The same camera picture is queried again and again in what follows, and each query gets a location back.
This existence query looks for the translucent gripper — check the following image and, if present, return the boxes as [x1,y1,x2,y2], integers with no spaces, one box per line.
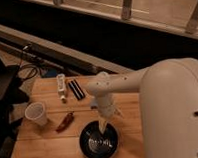
[98,112,116,133]

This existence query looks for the black ceramic bowl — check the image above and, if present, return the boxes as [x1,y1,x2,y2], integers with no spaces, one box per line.
[79,121,119,158]

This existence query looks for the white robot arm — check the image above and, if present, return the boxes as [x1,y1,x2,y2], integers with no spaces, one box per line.
[86,58,198,158]

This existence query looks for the red chili pepper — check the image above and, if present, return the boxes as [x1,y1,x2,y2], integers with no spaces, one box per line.
[56,112,74,133]

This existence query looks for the black rectangular case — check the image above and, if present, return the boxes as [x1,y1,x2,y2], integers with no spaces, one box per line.
[69,80,85,101]

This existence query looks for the white tube bottle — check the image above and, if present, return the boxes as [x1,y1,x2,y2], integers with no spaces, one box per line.
[56,73,67,102]

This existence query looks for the translucent plastic cup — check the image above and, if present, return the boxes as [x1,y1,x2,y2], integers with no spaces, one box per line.
[25,102,48,126]

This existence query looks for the black stand left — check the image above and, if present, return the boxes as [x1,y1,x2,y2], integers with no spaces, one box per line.
[0,59,29,151]

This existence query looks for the black cables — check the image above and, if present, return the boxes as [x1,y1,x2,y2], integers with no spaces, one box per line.
[16,42,48,81]

